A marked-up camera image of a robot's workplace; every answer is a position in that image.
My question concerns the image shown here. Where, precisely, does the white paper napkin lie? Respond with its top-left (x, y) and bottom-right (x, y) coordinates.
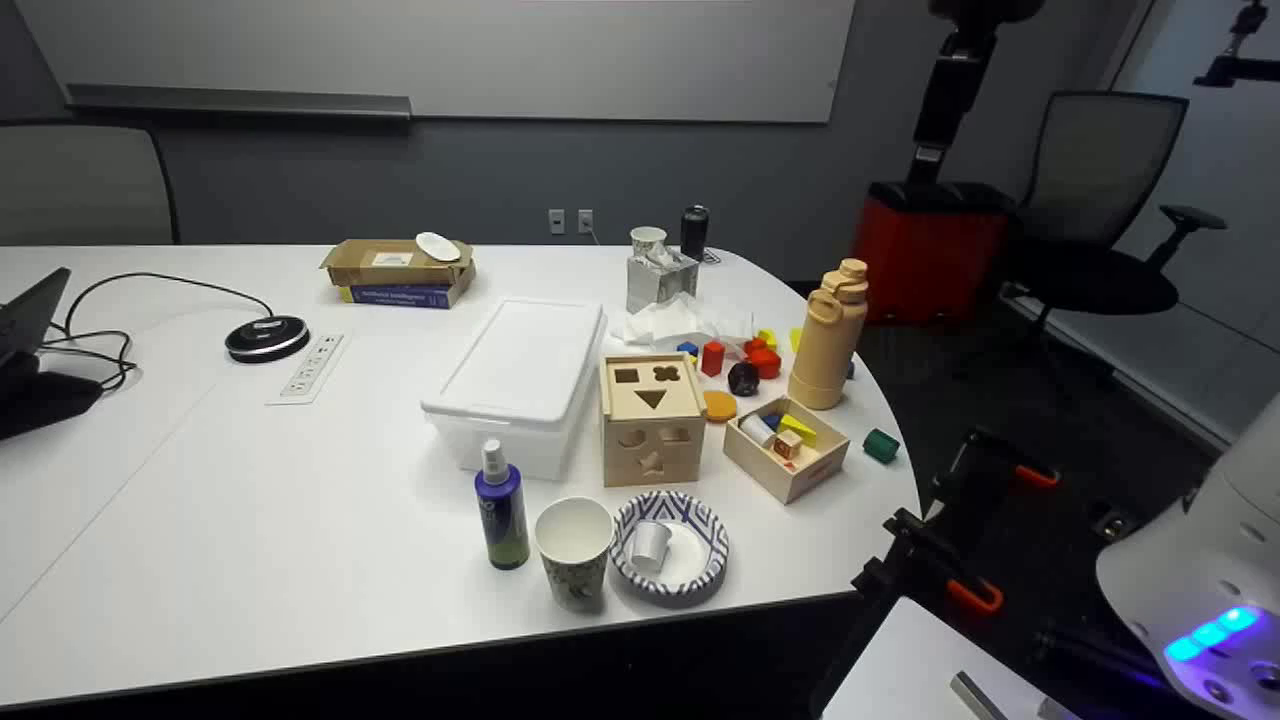
top-left (603, 300), bottom-right (702, 351)

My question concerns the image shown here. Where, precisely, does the white lunchbox lid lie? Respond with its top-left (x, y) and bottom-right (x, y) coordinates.
top-left (418, 290), bottom-right (609, 430)

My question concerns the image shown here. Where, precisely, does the translucent plastic lunchbox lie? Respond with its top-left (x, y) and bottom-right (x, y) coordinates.
top-left (424, 395), bottom-right (603, 488)

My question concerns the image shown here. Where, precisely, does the wooden shape sorter cube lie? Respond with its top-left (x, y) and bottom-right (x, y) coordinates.
top-left (595, 349), bottom-right (708, 492)

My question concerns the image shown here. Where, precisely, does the grey tissue box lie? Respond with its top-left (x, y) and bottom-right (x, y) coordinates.
top-left (623, 242), bottom-right (702, 315)

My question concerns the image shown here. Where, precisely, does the dark metal tumbler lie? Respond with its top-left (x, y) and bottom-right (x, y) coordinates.
top-left (676, 200), bottom-right (711, 263)

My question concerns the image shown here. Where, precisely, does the small white cup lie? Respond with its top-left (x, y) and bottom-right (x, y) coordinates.
top-left (623, 515), bottom-right (676, 578)

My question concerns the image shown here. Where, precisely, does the open wooden tray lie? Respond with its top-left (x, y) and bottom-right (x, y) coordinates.
top-left (719, 390), bottom-right (852, 506)

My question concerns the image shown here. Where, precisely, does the tan wooden bottle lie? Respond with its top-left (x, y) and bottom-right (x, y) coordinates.
top-left (783, 255), bottom-right (870, 415)

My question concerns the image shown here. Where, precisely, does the blue striped paper plate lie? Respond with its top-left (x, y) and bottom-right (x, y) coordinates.
top-left (609, 488), bottom-right (735, 608)

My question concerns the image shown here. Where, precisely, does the patterned paper cup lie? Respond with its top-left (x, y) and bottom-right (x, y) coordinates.
top-left (531, 497), bottom-right (620, 611)

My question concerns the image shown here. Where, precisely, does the blue spray bottle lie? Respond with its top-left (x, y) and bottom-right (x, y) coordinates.
top-left (471, 434), bottom-right (531, 574)

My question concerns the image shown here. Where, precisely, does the white tape roll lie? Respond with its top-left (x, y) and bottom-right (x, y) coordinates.
top-left (410, 226), bottom-right (466, 268)

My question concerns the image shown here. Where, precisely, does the blue book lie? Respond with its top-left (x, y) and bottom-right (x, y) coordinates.
top-left (346, 280), bottom-right (455, 313)

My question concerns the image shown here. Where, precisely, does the green wooden block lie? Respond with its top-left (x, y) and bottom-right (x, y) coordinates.
top-left (860, 424), bottom-right (905, 466)

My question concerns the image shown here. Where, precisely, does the brown cardboard box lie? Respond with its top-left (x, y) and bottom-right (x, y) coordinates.
top-left (318, 234), bottom-right (480, 290)

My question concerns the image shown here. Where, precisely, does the red bin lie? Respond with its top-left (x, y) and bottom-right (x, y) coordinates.
top-left (852, 181), bottom-right (1011, 328)

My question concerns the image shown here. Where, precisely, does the white table outlet panel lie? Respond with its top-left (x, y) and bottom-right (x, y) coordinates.
top-left (272, 332), bottom-right (346, 411)

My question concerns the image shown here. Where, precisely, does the black orange clamp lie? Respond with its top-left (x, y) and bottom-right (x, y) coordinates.
top-left (852, 505), bottom-right (1011, 622)
top-left (930, 424), bottom-right (1068, 500)

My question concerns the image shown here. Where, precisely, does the whiteboard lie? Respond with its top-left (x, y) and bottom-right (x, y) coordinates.
top-left (13, 0), bottom-right (860, 128)

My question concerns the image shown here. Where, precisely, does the black round speaker puck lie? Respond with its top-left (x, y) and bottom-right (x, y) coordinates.
top-left (218, 313), bottom-right (310, 364)

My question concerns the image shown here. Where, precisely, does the white board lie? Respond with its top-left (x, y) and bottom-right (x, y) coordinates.
top-left (815, 591), bottom-right (1074, 720)

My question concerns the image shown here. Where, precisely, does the small grey metal piece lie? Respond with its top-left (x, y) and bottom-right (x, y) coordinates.
top-left (947, 666), bottom-right (1014, 720)

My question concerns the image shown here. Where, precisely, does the whiteboard marker tray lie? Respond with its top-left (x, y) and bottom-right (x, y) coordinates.
top-left (63, 79), bottom-right (417, 125)

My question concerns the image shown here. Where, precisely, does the black mesh office chair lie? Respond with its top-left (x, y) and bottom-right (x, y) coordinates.
top-left (1005, 89), bottom-right (1232, 332)

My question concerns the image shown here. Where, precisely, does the grey conference chair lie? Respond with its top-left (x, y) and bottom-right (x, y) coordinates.
top-left (0, 119), bottom-right (181, 246)

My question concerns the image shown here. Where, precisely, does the black laptop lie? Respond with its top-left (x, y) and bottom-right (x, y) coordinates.
top-left (0, 263), bottom-right (108, 442)

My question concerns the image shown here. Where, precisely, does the black cable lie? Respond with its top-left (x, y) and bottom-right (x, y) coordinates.
top-left (37, 268), bottom-right (277, 390)

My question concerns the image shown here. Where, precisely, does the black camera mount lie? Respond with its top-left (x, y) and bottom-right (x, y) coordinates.
top-left (1193, 0), bottom-right (1280, 91)

